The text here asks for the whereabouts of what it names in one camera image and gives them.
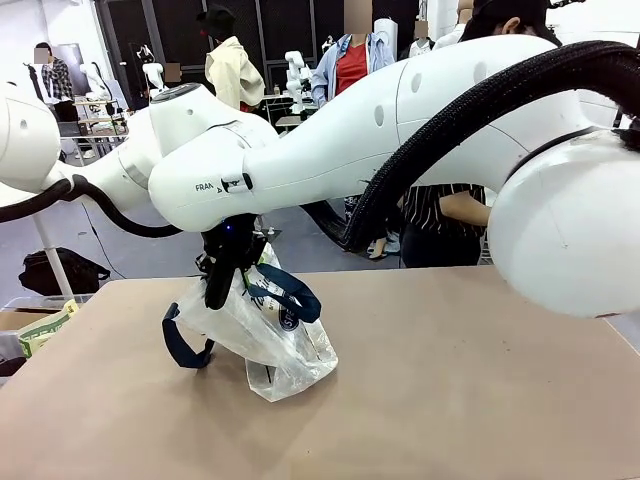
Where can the mannequin beige jacket black hat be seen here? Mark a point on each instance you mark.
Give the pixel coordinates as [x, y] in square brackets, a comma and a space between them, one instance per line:
[230, 75]

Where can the grey workbench desk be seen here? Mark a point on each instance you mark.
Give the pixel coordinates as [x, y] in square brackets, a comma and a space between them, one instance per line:
[95, 122]

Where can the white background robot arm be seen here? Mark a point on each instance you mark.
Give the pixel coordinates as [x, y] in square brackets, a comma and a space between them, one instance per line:
[295, 65]
[152, 72]
[92, 75]

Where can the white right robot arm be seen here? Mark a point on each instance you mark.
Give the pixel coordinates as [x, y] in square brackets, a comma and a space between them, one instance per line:
[350, 130]

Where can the person in striped shirt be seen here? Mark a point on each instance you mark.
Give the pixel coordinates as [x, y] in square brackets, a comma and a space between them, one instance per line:
[425, 210]

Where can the black backpack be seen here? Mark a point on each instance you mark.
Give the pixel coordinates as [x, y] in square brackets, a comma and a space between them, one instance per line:
[60, 272]

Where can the mannequin red top blue shirt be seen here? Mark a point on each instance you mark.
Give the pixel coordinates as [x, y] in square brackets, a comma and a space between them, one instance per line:
[352, 65]

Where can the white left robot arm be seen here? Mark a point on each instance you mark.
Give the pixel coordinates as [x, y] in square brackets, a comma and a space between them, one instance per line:
[25, 145]

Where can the brown cardboard box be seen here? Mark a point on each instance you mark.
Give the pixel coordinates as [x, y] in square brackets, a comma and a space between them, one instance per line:
[12, 320]

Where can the green white box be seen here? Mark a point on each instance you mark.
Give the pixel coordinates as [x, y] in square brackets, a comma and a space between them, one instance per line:
[45, 332]

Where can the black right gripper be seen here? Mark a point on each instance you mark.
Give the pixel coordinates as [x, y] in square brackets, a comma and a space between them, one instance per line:
[235, 240]

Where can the person in white shirt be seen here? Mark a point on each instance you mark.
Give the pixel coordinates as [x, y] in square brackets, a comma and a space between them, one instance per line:
[450, 40]

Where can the person's right forearm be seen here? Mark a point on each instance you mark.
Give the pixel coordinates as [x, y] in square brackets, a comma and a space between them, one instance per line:
[465, 210]

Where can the person in plaid shirt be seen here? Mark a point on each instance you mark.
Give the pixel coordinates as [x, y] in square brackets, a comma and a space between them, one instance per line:
[57, 85]

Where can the small grey desk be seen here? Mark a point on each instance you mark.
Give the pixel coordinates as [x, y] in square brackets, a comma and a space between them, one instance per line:
[287, 121]

